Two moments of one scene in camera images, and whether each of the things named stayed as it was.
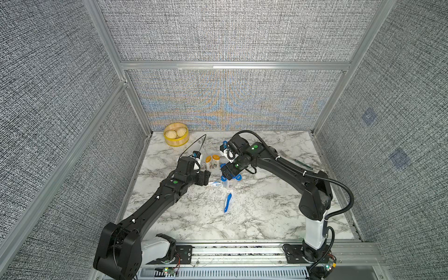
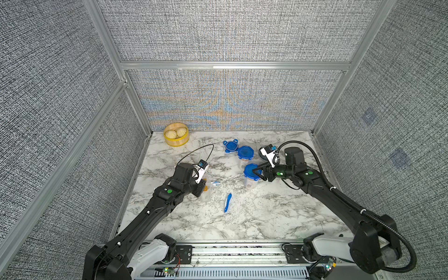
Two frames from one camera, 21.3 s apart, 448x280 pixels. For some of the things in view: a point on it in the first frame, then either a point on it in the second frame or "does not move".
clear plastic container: (230, 184) → (250, 184)
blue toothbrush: (228, 200) does not move
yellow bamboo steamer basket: (176, 134) does not move
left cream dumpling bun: (171, 135) does not move
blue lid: (238, 177) → (249, 171)
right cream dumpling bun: (181, 132) does not move
